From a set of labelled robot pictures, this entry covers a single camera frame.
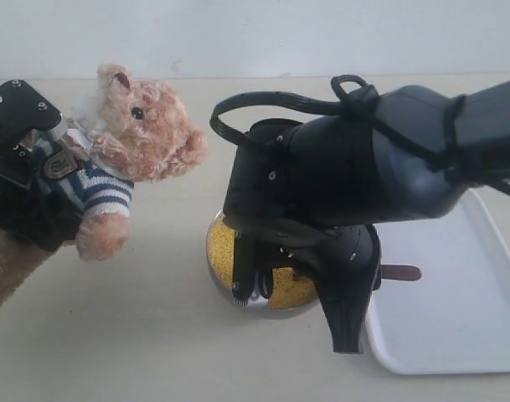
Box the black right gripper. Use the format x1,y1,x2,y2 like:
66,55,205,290
223,118,384,353

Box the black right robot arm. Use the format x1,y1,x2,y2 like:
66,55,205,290
210,75,510,353

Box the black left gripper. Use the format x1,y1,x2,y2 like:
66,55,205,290
0,131,82,251

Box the white rectangular plastic tray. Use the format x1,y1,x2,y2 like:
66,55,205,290
366,191,510,375

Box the stainless steel bowl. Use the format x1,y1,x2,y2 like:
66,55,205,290
206,212,319,320

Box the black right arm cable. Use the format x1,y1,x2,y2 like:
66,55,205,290
209,75,510,198

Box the yellow millet grains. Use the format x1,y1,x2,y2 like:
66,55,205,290
206,214,317,314

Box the dark red wooden spoon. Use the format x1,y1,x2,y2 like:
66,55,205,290
380,265,422,281

